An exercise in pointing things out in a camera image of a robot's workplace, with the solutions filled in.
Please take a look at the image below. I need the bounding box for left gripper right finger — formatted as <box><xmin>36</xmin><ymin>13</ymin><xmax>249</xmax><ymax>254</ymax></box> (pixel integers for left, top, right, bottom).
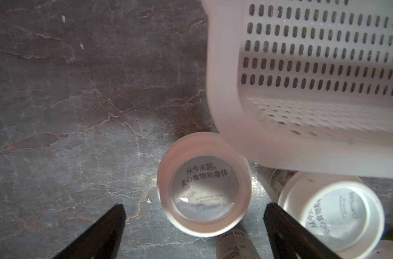
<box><xmin>263</xmin><ymin>202</ymin><xmax>340</xmax><ymax>259</ymax></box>

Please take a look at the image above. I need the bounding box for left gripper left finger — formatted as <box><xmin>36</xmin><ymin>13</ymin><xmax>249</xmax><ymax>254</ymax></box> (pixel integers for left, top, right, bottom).
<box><xmin>55</xmin><ymin>204</ymin><xmax>126</xmax><ymax>259</ymax></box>

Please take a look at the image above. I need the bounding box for white perforated plastic basket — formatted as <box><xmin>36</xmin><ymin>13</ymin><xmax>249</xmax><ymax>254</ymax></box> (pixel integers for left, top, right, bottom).
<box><xmin>202</xmin><ymin>1</ymin><xmax>393</xmax><ymax>178</ymax></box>

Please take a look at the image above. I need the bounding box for yogurt cup bottom right green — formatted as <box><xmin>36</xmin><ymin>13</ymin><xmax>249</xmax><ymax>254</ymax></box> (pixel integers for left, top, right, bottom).
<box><xmin>367</xmin><ymin>230</ymin><xmax>393</xmax><ymax>259</ymax></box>

